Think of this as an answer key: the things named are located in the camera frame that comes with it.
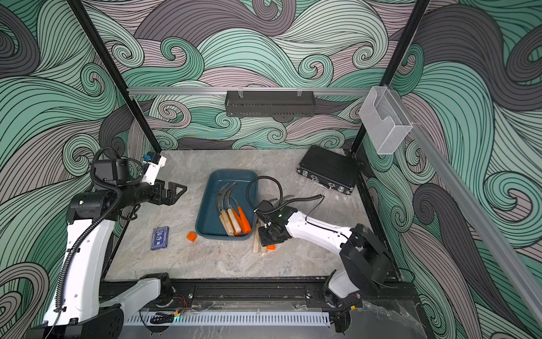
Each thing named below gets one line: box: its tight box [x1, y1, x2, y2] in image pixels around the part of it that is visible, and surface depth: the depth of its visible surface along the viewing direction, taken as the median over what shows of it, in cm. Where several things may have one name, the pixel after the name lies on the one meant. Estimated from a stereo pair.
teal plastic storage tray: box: [194, 168, 258, 241], surface depth 96 cm
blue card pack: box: [150, 226, 170, 251], surface depth 87 cm
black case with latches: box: [296, 145, 361, 195], surface depth 107 cm
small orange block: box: [186, 231, 198, 243], surface depth 89 cm
